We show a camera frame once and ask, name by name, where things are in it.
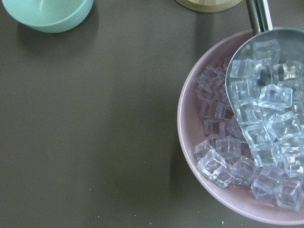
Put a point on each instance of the steel ice scoop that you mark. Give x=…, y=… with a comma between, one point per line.
x=265, y=82

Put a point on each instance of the wooden stand with round base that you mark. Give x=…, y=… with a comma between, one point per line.
x=208, y=6

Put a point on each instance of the mint green bowl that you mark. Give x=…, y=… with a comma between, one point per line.
x=50, y=16

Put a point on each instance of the pink bowl of ice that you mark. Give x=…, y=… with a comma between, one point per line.
x=190, y=131

